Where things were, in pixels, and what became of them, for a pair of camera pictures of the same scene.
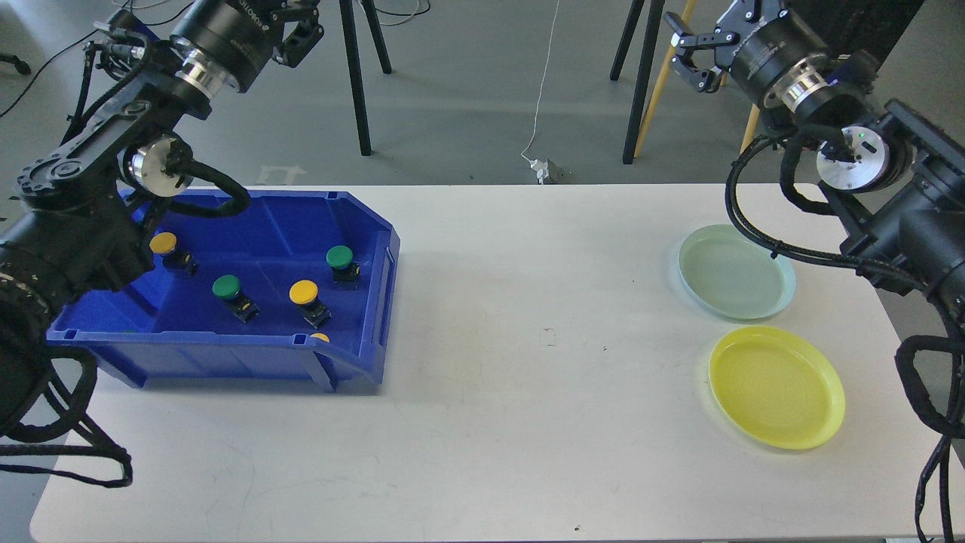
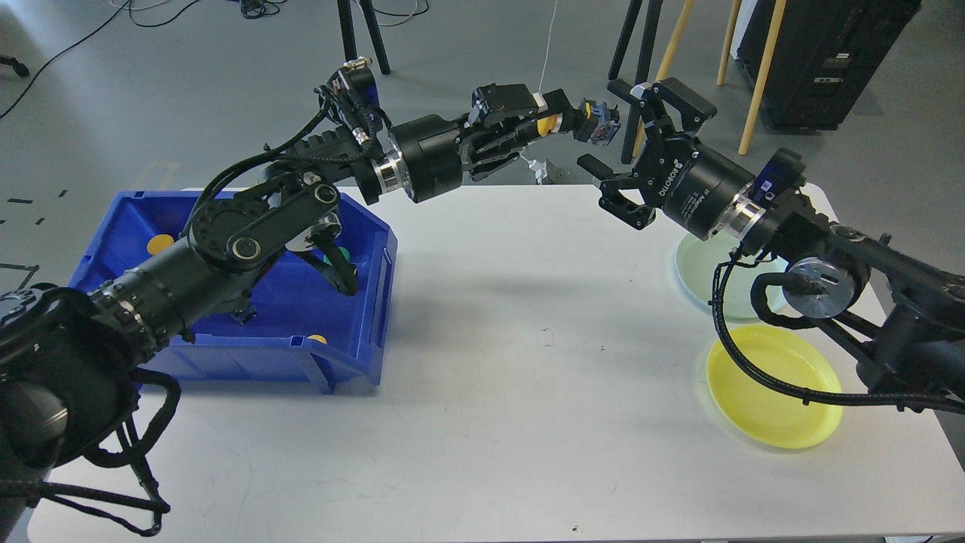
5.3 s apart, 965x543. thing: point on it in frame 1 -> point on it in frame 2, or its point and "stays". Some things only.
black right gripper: (770, 40) -> (697, 188)
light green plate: (732, 274) stays
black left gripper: (237, 37) -> (427, 161)
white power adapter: (542, 168) stays
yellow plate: (777, 387) stays
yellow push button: (304, 292) -> (589, 121)
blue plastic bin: (295, 286) stays
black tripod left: (350, 29) stays
